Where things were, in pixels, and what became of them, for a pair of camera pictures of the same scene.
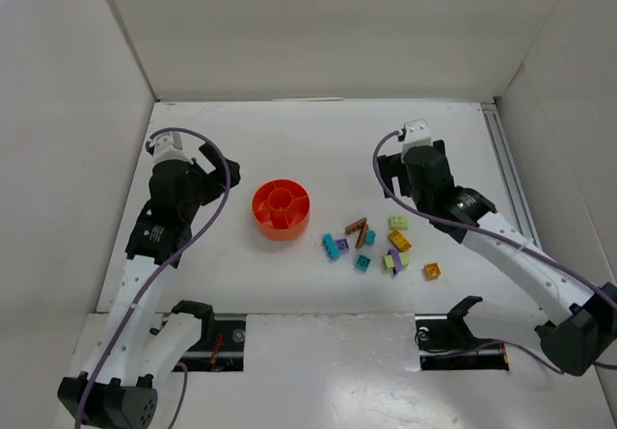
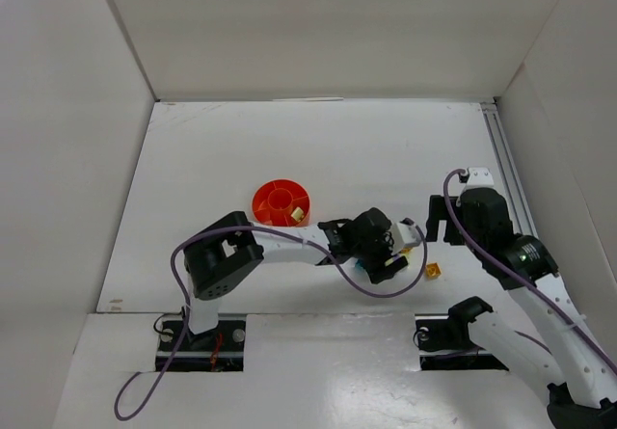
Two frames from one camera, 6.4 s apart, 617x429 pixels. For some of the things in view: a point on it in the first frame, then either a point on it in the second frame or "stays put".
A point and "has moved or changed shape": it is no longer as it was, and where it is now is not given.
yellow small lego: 432,271 stays put
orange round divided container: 281,209 stays put
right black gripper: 389,174 -> 444,208
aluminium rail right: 521,204 stays put
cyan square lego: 362,263 stays put
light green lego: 398,223 has moved or changed shape
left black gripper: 212,160 -> 382,263
